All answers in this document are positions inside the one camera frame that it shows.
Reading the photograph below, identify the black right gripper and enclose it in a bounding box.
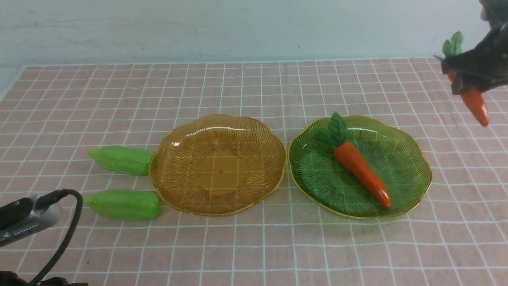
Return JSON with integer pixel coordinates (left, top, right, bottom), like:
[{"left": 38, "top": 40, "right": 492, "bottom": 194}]
[{"left": 441, "top": 0, "right": 508, "bottom": 95}]

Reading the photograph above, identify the pink checkered tablecloth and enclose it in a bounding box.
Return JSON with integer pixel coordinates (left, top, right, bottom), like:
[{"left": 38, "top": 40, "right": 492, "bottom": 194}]
[{"left": 0, "top": 58, "right": 507, "bottom": 286}]

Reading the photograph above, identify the orange toy carrot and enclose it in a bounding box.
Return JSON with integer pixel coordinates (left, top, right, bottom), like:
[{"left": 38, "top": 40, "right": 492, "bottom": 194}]
[
  {"left": 314, "top": 112, "right": 392, "bottom": 209},
  {"left": 435, "top": 31, "right": 489, "bottom": 127}
]

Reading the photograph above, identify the green plastic plate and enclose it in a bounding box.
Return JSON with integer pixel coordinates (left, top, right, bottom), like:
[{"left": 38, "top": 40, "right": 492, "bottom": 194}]
[{"left": 287, "top": 114, "right": 432, "bottom": 220}]

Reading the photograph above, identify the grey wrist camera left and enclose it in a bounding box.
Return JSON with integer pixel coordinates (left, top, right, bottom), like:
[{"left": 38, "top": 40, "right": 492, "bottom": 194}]
[{"left": 0, "top": 194, "right": 62, "bottom": 247}]

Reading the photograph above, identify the green toy cucumber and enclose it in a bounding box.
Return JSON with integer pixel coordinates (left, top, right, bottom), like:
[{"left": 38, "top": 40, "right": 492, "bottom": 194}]
[
  {"left": 84, "top": 189, "right": 163, "bottom": 222},
  {"left": 88, "top": 145, "right": 154, "bottom": 176}
]

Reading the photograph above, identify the amber plastic plate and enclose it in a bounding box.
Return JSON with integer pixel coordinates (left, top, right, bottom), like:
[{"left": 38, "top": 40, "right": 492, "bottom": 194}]
[{"left": 149, "top": 114, "right": 287, "bottom": 216}]

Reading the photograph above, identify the black camera cable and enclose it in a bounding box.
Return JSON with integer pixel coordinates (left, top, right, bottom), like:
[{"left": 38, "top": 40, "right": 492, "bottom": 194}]
[{"left": 28, "top": 189, "right": 84, "bottom": 286}]

